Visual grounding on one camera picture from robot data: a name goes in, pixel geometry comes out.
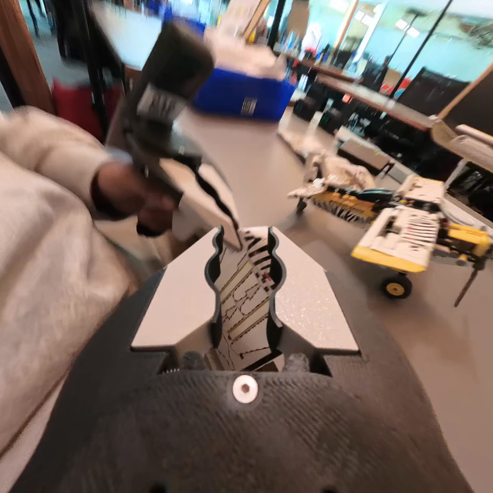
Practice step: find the person's left hand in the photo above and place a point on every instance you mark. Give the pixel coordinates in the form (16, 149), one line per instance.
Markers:
(119, 188)

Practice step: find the dark panel with white rail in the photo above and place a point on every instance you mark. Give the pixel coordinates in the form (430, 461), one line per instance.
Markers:
(473, 108)

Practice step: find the person's left forearm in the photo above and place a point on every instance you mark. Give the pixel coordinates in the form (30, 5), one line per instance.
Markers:
(50, 154)

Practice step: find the lego airplane model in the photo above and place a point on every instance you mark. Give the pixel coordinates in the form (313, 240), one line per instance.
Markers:
(404, 235)

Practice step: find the sticker sheet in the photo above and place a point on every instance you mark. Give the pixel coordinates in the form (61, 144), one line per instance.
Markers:
(246, 308)

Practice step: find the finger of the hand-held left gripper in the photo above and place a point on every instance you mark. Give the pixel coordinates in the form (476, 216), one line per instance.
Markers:
(217, 185)
(200, 208)

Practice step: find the long wooden desk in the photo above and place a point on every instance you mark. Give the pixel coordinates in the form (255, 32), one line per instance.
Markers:
(366, 96)

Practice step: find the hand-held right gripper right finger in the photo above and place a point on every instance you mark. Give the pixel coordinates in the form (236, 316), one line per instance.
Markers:
(312, 308)

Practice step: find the dark flat box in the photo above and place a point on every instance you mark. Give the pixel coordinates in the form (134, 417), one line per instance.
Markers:
(362, 154)

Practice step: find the crumpled white paper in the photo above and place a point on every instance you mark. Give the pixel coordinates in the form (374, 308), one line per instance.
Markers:
(246, 57)

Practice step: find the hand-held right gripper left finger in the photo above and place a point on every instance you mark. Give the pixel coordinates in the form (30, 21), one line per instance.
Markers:
(181, 304)

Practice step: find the blue plastic bin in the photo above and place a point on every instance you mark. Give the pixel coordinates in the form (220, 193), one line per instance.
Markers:
(231, 96)

